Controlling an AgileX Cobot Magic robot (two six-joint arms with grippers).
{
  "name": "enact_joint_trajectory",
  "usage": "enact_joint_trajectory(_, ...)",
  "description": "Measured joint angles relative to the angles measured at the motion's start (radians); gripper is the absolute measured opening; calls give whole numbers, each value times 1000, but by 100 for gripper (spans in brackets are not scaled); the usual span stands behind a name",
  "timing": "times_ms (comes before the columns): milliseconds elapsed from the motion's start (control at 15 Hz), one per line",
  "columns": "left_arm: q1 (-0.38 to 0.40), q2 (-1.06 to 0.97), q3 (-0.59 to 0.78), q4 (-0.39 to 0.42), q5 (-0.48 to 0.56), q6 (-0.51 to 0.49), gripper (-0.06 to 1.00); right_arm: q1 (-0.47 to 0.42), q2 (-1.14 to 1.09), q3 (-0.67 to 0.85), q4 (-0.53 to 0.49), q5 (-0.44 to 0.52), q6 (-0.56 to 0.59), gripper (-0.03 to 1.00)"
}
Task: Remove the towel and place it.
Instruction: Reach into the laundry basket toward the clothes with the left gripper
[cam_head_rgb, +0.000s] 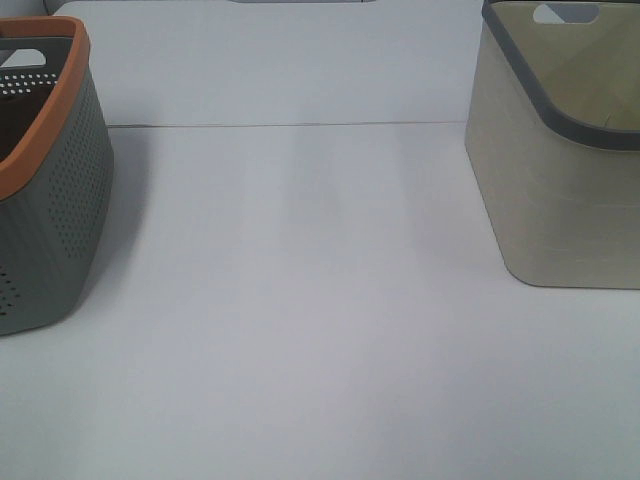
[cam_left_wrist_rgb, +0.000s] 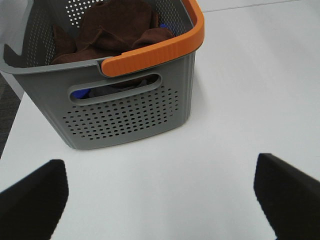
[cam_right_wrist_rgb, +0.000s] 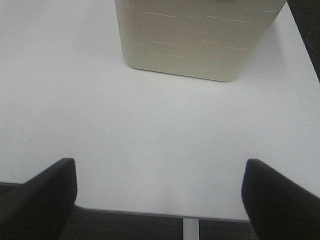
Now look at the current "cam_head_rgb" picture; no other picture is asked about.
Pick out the beige basket grey rim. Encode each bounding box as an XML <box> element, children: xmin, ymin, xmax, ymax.
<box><xmin>465</xmin><ymin>1</ymin><xmax>639</xmax><ymax>289</ymax></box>

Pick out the brown towel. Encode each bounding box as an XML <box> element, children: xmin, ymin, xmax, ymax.
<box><xmin>0</xmin><ymin>95</ymin><xmax>43</xmax><ymax>161</ymax></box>

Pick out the grey perforated basket orange rim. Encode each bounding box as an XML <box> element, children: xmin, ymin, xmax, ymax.
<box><xmin>1</xmin><ymin>16</ymin><xmax>114</xmax><ymax>335</ymax></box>

